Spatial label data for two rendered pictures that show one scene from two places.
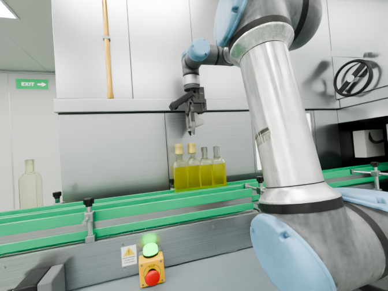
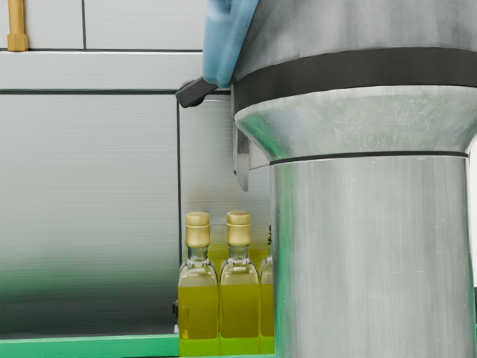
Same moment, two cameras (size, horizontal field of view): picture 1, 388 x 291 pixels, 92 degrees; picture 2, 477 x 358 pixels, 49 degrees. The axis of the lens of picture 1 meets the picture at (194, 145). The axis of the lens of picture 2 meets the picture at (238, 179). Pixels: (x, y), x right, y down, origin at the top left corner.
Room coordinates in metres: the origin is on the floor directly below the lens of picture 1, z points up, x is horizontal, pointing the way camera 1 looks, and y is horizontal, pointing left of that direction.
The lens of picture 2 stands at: (0.11, -0.13, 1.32)
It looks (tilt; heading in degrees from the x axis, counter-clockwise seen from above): 9 degrees down; 11
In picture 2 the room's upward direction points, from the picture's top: straight up
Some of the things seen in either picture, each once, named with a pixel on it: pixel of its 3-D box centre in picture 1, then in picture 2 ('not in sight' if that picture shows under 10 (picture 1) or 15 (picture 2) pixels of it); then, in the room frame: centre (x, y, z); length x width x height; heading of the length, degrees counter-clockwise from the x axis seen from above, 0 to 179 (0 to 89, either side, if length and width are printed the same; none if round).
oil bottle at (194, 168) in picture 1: (194, 183); (238, 329); (0.82, 0.01, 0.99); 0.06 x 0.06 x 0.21; 15
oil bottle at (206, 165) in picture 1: (206, 181); (277, 327); (0.83, -0.04, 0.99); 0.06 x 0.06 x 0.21; 16
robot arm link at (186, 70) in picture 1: (190, 64); not in sight; (0.82, -0.01, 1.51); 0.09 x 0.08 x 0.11; 16
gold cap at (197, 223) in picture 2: (178, 149); (197, 229); (0.80, 0.07, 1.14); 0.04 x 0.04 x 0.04
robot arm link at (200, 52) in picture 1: (201, 54); not in sight; (0.73, -0.05, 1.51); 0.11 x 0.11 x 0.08; 16
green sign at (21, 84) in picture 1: (32, 84); not in sight; (3.25, 2.76, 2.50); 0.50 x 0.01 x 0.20; 106
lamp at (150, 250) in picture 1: (150, 249); not in sight; (0.58, 0.16, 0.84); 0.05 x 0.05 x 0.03
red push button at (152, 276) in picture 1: (152, 275); not in sight; (0.53, 0.14, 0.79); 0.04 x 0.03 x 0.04; 106
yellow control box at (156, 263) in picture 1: (151, 267); not in sight; (0.57, 0.15, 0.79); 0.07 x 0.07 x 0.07; 16
